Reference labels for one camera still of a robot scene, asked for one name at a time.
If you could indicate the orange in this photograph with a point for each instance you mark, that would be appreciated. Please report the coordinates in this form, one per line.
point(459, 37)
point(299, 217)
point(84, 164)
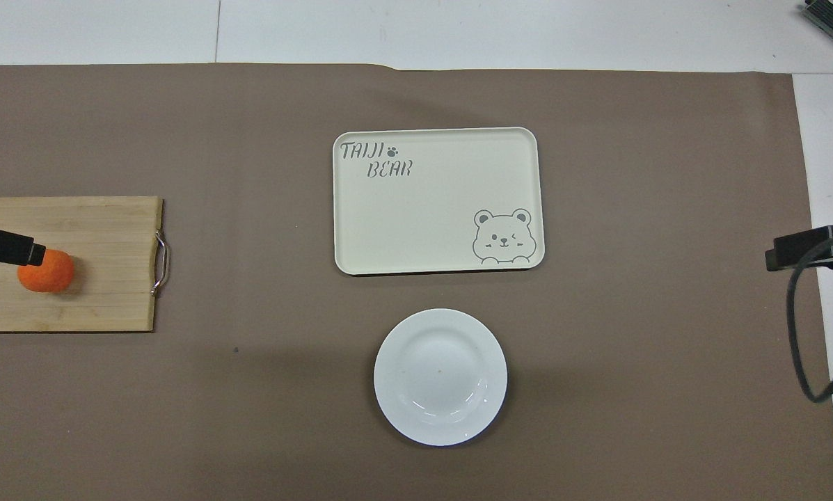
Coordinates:
point(51, 275)

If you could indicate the cream tray with bear print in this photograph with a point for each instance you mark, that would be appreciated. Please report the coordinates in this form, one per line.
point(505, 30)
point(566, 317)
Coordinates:
point(430, 209)

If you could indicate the white round plate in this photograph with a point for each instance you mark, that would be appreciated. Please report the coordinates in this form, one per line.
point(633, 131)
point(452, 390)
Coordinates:
point(440, 376)

